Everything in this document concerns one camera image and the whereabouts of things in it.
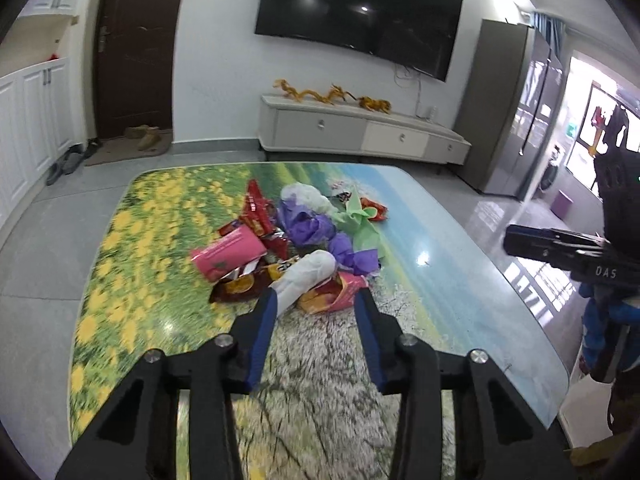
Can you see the black wall television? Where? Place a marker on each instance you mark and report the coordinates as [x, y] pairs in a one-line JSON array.
[[360, 5]]

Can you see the golden dragon ornament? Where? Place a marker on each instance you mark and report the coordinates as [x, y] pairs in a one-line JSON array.
[[312, 94]]

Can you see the grey refrigerator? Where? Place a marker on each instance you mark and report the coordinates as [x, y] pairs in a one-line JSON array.
[[500, 110]]

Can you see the white paper bag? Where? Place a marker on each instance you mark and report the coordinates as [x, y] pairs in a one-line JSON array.
[[587, 410]]

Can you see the red and orange chip wrapper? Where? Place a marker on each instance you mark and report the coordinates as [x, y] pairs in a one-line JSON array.
[[376, 210]]

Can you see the blue curtain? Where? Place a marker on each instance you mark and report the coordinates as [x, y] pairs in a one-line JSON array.
[[550, 30]]

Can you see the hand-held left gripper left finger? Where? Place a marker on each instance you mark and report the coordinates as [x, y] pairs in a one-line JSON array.
[[262, 332]]

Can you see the red snack wrapper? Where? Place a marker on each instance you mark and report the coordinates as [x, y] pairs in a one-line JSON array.
[[257, 207]]

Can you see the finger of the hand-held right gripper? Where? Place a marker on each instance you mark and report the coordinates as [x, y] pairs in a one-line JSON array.
[[545, 249]]

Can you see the washing machine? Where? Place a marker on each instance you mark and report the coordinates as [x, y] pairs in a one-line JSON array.
[[551, 170]]

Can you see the brown doormat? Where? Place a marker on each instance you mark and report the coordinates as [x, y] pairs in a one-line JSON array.
[[115, 155]]

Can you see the dark brown door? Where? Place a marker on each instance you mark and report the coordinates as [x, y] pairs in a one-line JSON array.
[[135, 50]]

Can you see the white plastic bag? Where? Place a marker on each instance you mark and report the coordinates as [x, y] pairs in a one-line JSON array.
[[312, 197]]

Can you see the white paper towel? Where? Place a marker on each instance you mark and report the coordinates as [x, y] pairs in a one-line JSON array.
[[305, 277]]

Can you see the orange and pink snack packet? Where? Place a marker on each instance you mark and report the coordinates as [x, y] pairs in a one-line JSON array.
[[327, 297]]

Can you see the pair of grey slippers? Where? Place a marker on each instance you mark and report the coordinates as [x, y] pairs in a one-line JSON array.
[[65, 162]]

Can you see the purple crumpled paper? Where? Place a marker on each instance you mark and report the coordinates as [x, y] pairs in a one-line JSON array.
[[357, 255], [302, 225]]

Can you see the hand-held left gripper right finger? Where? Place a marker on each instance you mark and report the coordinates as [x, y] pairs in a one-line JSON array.
[[374, 342]]

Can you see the tan boot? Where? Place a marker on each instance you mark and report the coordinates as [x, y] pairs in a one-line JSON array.
[[149, 140], [136, 131]]

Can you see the dark red and yellow wrapper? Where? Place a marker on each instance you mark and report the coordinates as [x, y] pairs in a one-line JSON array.
[[240, 287]]

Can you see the green paper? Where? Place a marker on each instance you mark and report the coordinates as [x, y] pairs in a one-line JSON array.
[[362, 227]]

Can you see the white shoe cabinet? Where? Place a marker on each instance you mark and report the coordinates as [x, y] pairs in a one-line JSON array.
[[30, 120]]

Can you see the white television cabinet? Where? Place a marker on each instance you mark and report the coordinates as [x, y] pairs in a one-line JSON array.
[[345, 127]]

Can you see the golden tiger ornament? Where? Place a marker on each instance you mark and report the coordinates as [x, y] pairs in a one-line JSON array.
[[375, 104]]

